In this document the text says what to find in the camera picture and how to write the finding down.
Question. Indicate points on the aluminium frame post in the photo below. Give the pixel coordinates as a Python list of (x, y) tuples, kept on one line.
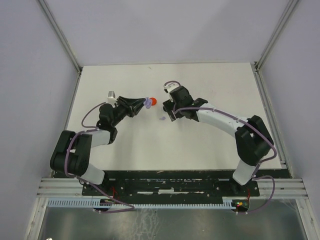
[(43, 4), (284, 19)]

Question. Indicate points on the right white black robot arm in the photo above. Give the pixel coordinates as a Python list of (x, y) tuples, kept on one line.
[(254, 143)]

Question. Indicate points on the purple charging case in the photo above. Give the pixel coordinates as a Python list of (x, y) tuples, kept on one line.
[(148, 103)]

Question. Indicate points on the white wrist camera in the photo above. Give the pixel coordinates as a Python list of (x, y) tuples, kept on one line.
[(111, 95), (170, 87)]

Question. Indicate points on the controller board with leds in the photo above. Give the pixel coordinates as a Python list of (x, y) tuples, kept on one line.
[(242, 205)]

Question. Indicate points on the aluminium front rail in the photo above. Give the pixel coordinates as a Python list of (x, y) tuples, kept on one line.
[(71, 188)]

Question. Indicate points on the white slotted cable duct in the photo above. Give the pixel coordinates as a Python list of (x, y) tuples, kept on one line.
[(100, 203)]

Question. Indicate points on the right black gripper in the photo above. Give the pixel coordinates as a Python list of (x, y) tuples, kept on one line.
[(169, 105)]

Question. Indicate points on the right aluminium frame post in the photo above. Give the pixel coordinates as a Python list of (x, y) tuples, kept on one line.
[(284, 19)]

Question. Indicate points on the red charging case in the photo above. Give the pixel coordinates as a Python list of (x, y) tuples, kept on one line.
[(153, 101)]

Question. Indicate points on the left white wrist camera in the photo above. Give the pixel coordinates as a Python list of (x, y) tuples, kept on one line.
[(111, 95)]

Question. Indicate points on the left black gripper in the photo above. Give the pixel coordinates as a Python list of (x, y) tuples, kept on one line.
[(136, 105)]

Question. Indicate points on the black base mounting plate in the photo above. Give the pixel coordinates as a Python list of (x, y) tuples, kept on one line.
[(176, 186)]

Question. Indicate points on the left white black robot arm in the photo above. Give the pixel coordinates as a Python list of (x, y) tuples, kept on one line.
[(71, 155)]

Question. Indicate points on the left aluminium frame post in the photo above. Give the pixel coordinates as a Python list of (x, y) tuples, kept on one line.
[(43, 4)]

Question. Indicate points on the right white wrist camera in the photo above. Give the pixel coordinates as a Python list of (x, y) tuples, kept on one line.
[(170, 87)]

